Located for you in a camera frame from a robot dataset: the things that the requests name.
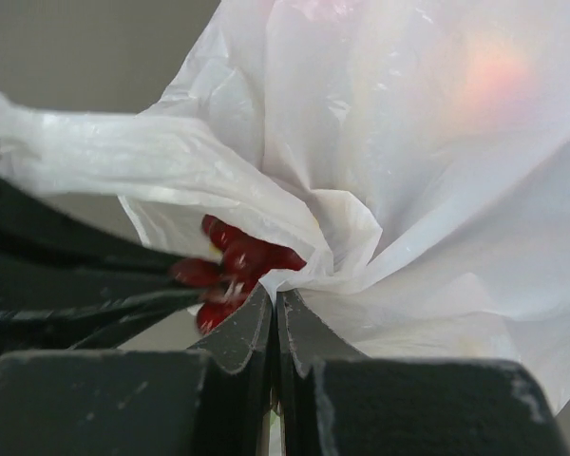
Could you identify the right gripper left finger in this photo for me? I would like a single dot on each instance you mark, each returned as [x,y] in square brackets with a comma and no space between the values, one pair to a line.
[212,399]

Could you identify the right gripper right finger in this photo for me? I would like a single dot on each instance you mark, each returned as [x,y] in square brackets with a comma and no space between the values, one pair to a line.
[335,400]

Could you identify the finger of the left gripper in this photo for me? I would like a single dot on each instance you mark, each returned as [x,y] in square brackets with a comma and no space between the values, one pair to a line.
[97,327]
[34,231]

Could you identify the dark red grape bunch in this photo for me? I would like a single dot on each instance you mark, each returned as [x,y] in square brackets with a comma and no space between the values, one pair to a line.
[227,284]

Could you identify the white plastic fruit bag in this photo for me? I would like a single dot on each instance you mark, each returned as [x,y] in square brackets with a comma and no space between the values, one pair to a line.
[416,154]

